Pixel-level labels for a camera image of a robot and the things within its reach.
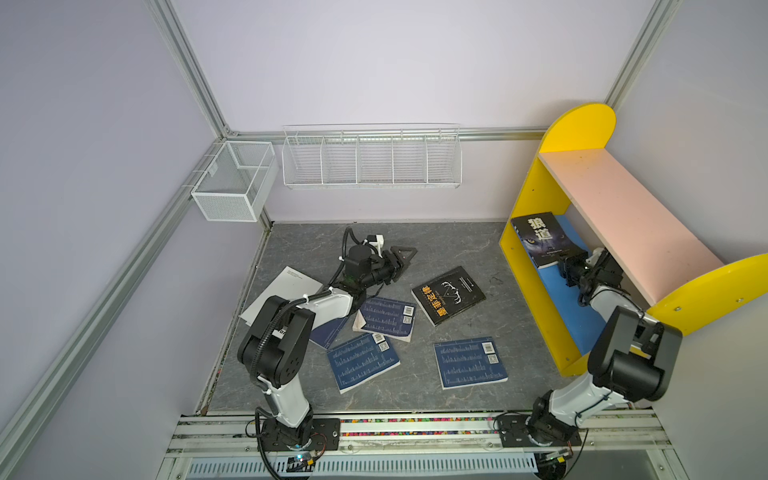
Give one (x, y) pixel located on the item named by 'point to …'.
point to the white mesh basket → (240, 183)
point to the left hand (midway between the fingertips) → (418, 259)
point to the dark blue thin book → (326, 333)
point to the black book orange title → (448, 295)
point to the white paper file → (290, 285)
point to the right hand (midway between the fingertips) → (559, 253)
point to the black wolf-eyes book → (545, 239)
